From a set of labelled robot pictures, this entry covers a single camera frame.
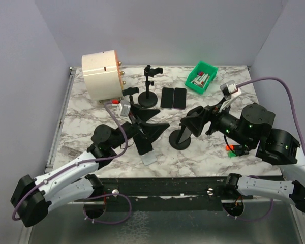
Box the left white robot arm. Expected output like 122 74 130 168
10 102 170 227

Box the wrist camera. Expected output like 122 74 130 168
220 81 242 111
111 99 131 117

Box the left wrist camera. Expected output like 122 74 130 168
111 99 131 117

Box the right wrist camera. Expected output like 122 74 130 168
220 81 242 111

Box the black phone stand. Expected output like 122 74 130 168
120 87 142 107
138 65 163 108

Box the orange capped marker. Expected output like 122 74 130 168
226 145 242 151

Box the purple edged black phone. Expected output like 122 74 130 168
173 87 187 110

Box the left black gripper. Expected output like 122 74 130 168
111 103 170 149

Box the cream cylindrical box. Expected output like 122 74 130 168
81 50 124 103

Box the green capped marker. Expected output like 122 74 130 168
227 150 249 158

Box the green plastic bin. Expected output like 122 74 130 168
185 61 218 94

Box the black mounting rail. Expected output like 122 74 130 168
101 176 241 212

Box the silver edged black phone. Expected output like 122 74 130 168
160 87 174 109

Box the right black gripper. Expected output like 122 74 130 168
181 97 254 149

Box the silver flat phone stand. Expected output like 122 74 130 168
141 150 157 166

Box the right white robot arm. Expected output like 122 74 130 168
177 103 305 213

